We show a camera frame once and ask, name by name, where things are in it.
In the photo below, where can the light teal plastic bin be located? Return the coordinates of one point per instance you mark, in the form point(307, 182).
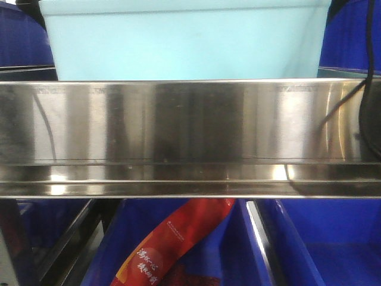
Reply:
point(185, 40)

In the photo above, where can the red snack bag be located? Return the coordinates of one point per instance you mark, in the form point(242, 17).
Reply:
point(155, 255)

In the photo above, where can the large blue plastic crate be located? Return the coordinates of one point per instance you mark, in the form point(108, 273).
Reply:
point(344, 42)

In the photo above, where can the blue crate on left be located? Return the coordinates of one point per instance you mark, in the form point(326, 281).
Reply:
point(23, 41)

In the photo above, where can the stainless steel rack frame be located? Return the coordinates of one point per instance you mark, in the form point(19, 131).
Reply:
point(237, 138)

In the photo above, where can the right lower blue crate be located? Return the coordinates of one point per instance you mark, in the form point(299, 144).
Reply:
point(325, 241)

